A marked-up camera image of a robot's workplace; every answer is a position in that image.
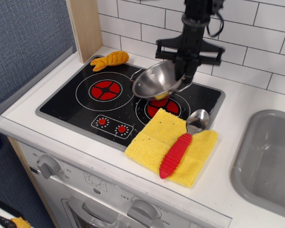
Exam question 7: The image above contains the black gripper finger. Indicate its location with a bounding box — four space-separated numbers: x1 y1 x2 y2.
185 60 200 84
174 57 186 81

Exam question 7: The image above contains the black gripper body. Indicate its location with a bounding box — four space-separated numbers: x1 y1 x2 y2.
155 21 225 66

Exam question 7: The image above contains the silver metal bowl with handles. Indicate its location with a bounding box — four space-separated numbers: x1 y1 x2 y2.
130 60 193 101

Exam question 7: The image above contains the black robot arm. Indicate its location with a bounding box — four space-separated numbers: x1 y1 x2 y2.
155 0 225 84

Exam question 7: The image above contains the black toy stove top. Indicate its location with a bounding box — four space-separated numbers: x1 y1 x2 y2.
36 63 225 151

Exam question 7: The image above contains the yellow plush shrimp toy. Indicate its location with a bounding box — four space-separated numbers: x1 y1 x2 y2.
90 51 129 72

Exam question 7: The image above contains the yellow cloth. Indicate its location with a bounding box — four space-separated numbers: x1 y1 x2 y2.
125 109 219 188

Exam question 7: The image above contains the grey sink basin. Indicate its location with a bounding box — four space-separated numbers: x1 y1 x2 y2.
231 110 285 217

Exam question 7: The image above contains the grey right oven knob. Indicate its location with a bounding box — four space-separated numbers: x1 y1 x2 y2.
127 199 158 228

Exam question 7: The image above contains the grey oven knob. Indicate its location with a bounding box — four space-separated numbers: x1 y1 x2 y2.
37 155 60 179
127 199 158 228

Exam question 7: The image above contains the grey left oven knob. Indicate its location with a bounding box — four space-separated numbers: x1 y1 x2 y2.
37 155 60 179

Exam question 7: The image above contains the white toy oven front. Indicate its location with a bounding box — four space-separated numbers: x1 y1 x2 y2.
19 143 231 228

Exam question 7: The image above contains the yellow object at bottom left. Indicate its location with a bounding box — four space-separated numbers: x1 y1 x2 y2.
10 217 32 228

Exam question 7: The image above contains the spoon with red handle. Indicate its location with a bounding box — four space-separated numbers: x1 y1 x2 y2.
159 109 209 179

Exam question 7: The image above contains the light wooden post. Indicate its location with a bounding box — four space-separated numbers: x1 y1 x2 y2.
66 0 103 63

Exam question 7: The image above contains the black braided cable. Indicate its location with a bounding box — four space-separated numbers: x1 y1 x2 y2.
0 211 15 228

